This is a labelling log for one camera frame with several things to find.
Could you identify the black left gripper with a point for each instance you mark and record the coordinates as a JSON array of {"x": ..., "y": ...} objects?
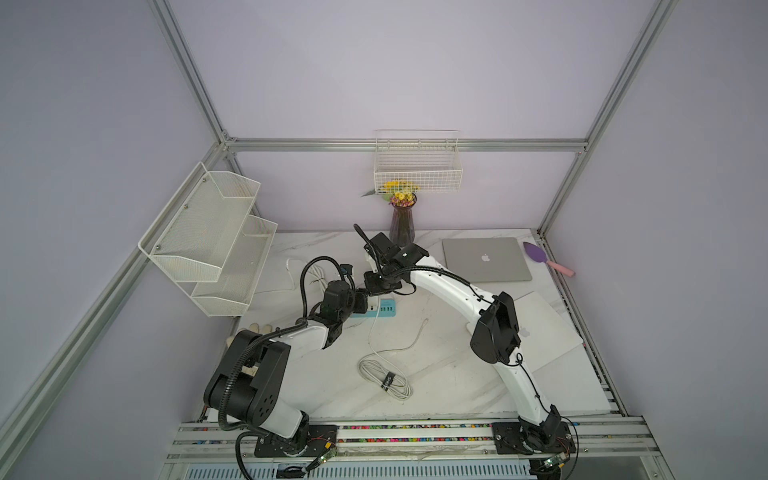
[{"x": 361, "y": 300}]

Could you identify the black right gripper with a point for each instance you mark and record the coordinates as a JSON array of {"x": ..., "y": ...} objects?
[{"x": 373, "y": 289}]

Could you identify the teal power strip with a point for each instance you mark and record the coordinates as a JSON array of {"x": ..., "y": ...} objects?
[{"x": 378, "y": 308}]

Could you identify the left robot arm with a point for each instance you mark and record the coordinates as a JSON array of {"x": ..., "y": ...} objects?
[{"x": 245, "y": 388}]

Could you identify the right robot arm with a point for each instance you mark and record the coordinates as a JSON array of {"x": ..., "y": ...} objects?
[{"x": 542, "y": 429}]

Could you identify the silver closed laptop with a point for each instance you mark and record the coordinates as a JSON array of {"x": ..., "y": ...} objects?
[{"x": 486, "y": 260}]

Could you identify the dark glass flower vase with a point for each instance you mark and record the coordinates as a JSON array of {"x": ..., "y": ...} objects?
[{"x": 402, "y": 230}]

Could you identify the purple pink spatula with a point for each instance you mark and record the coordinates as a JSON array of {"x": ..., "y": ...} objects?
[{"x": 537, "y": 254}]

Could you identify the white two-tier mesh shelf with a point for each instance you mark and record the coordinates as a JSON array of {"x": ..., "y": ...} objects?
[{"x": 210, "y": 242}]

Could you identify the white wire wall basket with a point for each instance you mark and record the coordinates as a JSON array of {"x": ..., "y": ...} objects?
[{"x": 417, "y": 160}]

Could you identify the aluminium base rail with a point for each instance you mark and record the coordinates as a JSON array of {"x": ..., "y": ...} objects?
[{"x": 608, "y": 447}]

